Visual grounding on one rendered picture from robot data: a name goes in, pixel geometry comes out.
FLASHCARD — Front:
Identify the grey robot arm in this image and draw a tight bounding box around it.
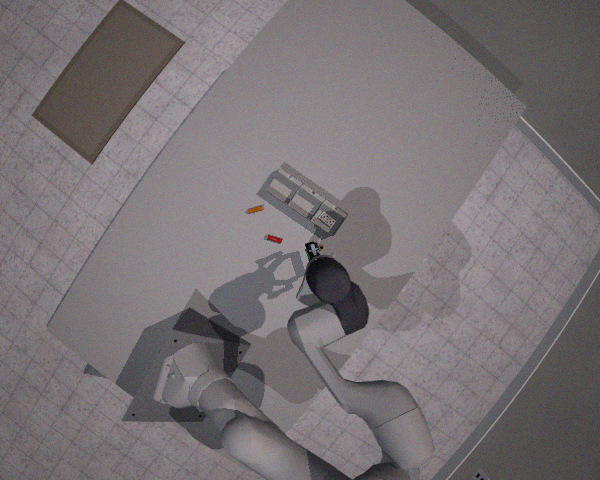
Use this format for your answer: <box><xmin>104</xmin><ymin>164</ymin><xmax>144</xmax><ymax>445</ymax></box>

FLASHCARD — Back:
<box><xmin>153</xmin><ymin>253</ymin><xmax>435</xmax><ymax>480</ymax></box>

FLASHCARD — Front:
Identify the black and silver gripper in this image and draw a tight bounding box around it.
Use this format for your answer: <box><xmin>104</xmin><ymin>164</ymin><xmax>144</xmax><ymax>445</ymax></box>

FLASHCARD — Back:
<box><xmin>305</xmin><ymin>241</ymin><xmax>320</xmax><ymax>260</ymax></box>

